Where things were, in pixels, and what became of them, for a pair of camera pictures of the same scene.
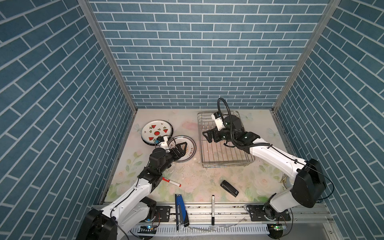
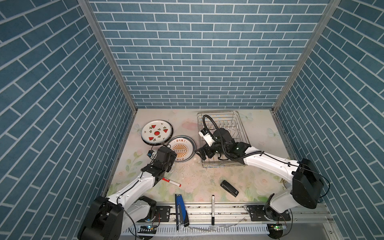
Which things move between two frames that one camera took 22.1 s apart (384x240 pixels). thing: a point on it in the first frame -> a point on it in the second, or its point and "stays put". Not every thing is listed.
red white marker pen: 172,182 stays put
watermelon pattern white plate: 154,128 stays put
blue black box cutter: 182,218 stays put
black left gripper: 178,149 -> 172,156
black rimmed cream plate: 154,129 stays put
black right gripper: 210,134 -> 201,154
